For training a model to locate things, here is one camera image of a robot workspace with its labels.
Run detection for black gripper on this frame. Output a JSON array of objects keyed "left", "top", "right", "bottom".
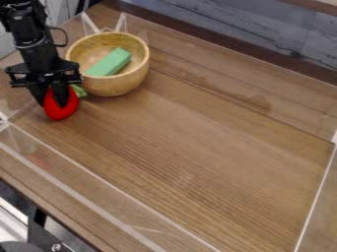
[{"left": 6, "top": 42, "right": 82, "bottom": 107}]

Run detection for red plush strawberry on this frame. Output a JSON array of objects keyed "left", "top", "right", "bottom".
[{"left": 43, "top": 84, "right": 87, "bottom": 120}]

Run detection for wooden bowl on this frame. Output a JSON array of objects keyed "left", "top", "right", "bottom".
[{"left": 66, "top": 31, "right": 150, "bottom": 96}]

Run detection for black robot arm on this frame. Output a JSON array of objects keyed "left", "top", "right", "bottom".
[{"left": 0, "top": 0, "right": 82, "bottom": 107}]

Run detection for green rectangular block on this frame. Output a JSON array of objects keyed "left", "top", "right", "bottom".
[{"left": 85, "top": 47, "right": 131, "bottom": 77}]

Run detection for clear acrylic stand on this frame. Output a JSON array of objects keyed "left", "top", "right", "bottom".
[{"left": 81, "top": 13, "right": 127, "bottom": 35}]

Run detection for black equipment under table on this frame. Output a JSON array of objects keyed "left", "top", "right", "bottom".
[{"left": 0, "top": 208, "right": 75, "bottom": 252}]

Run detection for black cable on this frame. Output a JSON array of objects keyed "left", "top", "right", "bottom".
[{"left": 43, "top": 26, "right": 70, "bottom": 48}]

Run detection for clear acrylic tray wall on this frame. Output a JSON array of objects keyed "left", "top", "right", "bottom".
[{"left": 0, "top": 119, "right": 221, "bottom": 252}]

